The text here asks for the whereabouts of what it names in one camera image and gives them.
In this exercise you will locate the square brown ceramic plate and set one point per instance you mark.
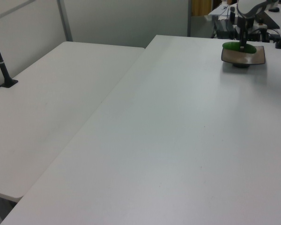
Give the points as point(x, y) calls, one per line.
point(243, 58)

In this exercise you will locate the black electronics box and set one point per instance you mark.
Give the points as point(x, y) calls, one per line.
point(223, 29)

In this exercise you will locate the black computer mouse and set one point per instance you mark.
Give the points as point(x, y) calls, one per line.
point(274, 9)

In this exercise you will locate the grey metal wall post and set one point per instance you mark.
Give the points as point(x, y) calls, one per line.
point(189, 17)

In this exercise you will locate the green cucumber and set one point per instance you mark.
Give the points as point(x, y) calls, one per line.
point(231, 46)

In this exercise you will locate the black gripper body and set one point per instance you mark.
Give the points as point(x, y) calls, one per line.
point(244, 23)

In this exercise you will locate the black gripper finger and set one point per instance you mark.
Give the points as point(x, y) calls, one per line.
point(245, 38)
point(241, 41)

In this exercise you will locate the black camera pole with base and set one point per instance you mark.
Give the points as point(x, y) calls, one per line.
point(1, 63)

